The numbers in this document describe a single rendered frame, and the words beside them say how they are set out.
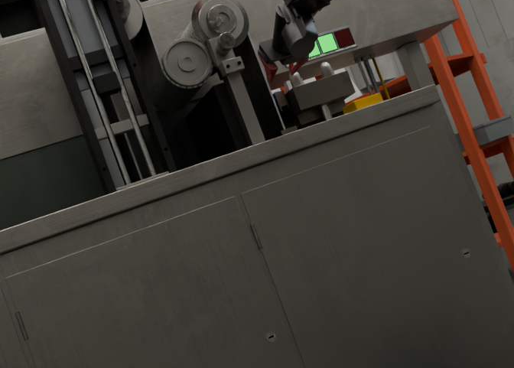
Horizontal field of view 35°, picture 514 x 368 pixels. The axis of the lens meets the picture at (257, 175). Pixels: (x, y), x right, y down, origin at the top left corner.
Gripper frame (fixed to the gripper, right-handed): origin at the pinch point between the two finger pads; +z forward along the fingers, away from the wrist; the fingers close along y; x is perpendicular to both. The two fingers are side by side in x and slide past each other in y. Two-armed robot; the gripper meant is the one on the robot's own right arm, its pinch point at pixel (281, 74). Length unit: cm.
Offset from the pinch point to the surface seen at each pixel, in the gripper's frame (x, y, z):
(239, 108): -0.3, -10.9, 6.8
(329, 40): 33, 37, 29
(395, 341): -64, -5, 19
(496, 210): 38, 167, 192
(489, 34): 313, 445, 390
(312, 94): -2.0, 8.8, 8.4
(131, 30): 25.3, -27.7, -2.6
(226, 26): 18.8, -5.6, -1.8
